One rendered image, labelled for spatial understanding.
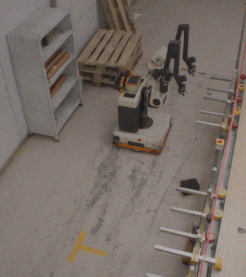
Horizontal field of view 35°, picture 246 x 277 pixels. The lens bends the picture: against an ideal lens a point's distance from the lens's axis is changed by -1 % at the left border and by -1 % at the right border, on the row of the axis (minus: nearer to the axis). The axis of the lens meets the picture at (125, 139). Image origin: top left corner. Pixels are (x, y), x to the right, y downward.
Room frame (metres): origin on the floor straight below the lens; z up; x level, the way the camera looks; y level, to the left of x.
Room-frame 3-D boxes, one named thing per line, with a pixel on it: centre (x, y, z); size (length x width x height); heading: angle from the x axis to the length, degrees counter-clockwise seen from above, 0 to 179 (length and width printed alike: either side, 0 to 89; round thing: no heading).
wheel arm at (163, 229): (1.88, -0.46, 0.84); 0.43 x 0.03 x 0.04; 70
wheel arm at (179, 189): (2.34, -0.66, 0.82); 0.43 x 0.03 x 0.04; 70
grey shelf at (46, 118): (4.58, 0.99, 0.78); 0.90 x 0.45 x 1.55; 160
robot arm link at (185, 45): (4.13, -0.76, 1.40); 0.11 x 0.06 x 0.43; 161
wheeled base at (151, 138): (4.09, -0.24, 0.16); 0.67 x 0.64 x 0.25; 70
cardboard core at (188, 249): (2.24, -0.61, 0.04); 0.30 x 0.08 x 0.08; 160
